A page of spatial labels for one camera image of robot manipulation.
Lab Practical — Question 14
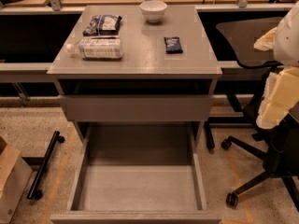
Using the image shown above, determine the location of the black office chair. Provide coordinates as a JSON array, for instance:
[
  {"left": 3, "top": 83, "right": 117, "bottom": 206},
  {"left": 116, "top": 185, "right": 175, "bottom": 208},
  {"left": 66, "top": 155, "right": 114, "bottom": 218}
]
[{"left": 221, "top": 13, "right": 299, "bottom": 207}]

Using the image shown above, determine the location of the closed grey upper drawer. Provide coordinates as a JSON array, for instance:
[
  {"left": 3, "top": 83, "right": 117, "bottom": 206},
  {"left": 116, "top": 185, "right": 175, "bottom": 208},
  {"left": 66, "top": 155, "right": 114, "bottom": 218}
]
[{"left": 58, "top": 95, "right": 212, "bottom": 122}]

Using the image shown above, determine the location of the white ceramic bowl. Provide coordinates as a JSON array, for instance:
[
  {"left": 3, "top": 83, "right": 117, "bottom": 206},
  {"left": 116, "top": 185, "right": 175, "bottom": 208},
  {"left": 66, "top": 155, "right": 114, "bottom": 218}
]
[{"left": 139, "top": 0, "right": 167, "bottom": 22}]

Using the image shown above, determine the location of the clear plastic water bottle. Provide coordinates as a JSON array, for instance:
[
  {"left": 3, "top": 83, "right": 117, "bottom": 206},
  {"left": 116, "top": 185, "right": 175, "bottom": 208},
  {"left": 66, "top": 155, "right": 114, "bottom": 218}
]
[{"left": 65, "top": 38, "right": 122, "bottom": 60}]

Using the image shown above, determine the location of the grey drawer cabinet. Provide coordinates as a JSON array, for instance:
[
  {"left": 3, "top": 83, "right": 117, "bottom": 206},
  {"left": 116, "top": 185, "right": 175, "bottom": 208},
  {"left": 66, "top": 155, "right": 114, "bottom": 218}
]
[{"left": 48, "top": 6, "right": 221, "bottom": 135}]

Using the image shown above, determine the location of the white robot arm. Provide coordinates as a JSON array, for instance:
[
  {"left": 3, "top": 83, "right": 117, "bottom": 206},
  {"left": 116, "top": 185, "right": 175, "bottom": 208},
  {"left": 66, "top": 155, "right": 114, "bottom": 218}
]
[{"left": 254, "top": 2, "right": 299, "bottom": 129}]

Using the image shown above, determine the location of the blue white snack bag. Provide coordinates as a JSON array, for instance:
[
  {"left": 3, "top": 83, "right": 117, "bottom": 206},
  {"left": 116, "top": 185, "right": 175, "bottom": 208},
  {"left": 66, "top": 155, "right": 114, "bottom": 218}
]
[{"left": 83, "top": 15, "right": 122, "bottom": 36}]

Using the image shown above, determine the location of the small dark blue packet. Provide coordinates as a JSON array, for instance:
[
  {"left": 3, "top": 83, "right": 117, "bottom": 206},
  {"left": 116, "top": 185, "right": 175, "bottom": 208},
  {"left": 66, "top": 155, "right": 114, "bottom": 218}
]
[{"left": 164, "top": 36, "right": 183, "bottom": 54}]

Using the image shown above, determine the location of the open grey middle drawer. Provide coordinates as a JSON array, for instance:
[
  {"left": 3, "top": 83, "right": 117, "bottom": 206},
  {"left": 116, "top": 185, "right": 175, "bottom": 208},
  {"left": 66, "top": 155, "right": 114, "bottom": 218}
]
[{"left": 50, "top": 123, "right": 221, "bottom": 224}]

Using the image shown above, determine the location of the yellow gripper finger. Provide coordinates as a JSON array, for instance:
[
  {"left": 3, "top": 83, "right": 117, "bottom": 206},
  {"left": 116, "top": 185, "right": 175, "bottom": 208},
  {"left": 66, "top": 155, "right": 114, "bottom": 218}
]
[
  {"left": 253, "top": 27, "right": 277, "bottom": 51},
  {"left": 256, "top": 66, "right": 299, "bottom": 129}
]

